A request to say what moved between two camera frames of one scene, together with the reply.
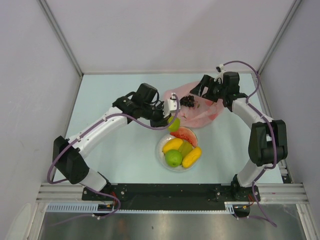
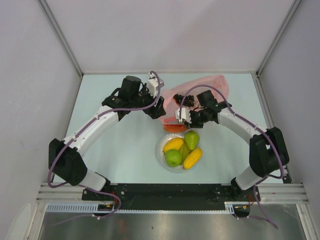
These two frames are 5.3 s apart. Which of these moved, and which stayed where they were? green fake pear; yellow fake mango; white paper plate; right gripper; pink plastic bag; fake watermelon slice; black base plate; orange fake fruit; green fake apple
Moved: fake watermelon slice; green fake pear; right gripper; pink plastic bag
Stayed: orange fake fruit; white paper plate; yellow fake mango; green fake apple; black base plate
